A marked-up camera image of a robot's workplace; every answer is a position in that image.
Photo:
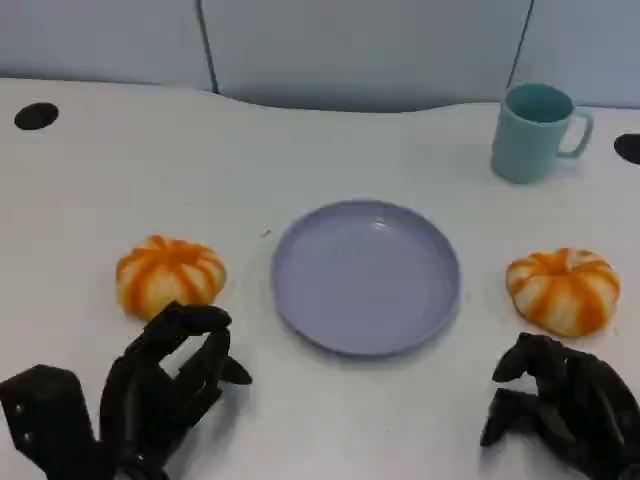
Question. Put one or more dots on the orange white toy bread roll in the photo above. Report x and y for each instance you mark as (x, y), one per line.
(562, 295)
(167, 272)

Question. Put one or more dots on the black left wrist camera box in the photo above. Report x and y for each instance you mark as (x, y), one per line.
(47, 410)

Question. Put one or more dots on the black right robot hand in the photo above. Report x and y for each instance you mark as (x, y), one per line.
(590, 410)

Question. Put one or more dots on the lilac plate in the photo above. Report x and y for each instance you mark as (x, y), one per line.
(365, 280)

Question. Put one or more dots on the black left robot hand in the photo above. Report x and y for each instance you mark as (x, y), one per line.
(135, 395)

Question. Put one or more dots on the pale green mug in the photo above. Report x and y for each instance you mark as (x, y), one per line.
(525, 150)

